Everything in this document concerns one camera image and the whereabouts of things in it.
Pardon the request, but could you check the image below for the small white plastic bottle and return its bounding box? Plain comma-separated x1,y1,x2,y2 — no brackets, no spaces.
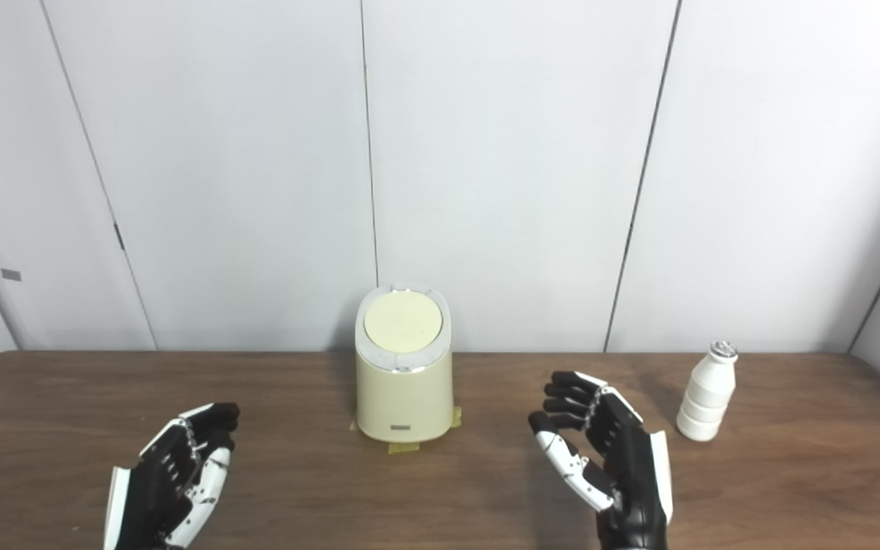
675,341,739,442

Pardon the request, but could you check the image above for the cream round bin lid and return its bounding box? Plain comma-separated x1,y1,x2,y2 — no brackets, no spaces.
364,291,442,354

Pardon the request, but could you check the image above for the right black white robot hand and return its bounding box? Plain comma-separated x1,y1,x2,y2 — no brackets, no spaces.
528,371,674,550

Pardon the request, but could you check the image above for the cream-colored bin body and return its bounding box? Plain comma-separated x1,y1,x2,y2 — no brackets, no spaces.
354,284,455,443

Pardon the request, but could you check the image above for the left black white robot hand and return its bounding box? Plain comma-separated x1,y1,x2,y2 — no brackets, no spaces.
102,403,241,550

